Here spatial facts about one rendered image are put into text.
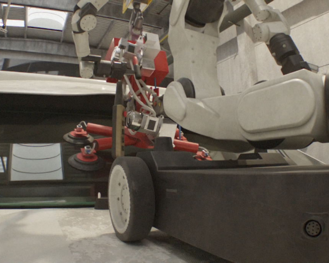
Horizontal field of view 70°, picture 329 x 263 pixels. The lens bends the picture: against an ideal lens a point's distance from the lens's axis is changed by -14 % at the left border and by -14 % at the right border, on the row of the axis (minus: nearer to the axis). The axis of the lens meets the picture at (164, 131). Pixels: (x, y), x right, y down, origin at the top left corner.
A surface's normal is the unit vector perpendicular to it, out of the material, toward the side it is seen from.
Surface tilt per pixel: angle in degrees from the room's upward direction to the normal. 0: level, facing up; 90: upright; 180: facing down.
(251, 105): 90
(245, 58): 90
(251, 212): 90
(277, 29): 75
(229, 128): 90
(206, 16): 151
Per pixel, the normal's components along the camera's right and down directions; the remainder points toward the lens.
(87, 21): 0.53, 0.63
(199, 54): 0.46, -0.13
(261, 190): -0.72, -0.08
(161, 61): 0.43, -0.40
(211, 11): 0.22, 0.81
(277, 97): -0.89, -0.05
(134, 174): 0.32, -0.73
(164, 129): 0.41, 0.34
